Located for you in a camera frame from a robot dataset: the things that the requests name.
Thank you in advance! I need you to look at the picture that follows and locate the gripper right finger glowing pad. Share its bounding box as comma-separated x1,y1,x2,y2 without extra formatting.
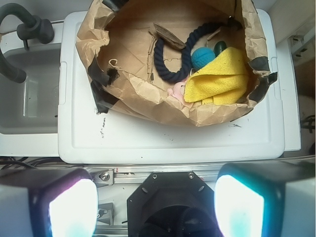
214,161,316,237

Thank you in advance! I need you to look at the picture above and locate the yellow microfiber cloth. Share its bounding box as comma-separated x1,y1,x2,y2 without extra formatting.
184,47,249,105

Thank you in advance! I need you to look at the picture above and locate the white plastic bin lid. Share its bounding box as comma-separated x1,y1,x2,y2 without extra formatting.
58,11,285,164

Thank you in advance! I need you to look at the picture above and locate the dark wood chip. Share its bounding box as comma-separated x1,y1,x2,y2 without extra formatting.
153,23,186,50

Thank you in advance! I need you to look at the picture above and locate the teal rubber ball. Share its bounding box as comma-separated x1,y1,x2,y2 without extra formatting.
191,47,215,70

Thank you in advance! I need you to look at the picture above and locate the dark green oval object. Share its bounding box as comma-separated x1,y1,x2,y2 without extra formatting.
214,41,227,57

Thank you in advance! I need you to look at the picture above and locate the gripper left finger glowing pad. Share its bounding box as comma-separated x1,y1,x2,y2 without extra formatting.
0,168,98,237

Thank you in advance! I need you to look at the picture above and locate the dark grey hose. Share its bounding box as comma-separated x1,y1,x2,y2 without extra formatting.
0,2,55,84

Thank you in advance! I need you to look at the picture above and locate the navy blue rope ring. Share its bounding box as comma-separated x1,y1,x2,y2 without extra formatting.
154,22,229,83

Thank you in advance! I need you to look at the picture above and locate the brown paper bag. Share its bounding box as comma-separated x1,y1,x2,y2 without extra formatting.
76,0,277,127

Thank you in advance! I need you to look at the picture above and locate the aluminium frame rail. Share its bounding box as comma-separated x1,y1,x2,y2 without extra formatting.
83,161,316,185

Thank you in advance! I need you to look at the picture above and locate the grey plastic tub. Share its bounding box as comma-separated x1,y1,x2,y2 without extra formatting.
0,23,63,135

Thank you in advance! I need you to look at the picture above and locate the pink plush toy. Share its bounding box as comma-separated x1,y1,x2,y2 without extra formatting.
167,82,186,102

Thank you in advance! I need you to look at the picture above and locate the black octagonal mount plate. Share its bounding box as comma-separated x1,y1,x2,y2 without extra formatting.
127,171,222,237

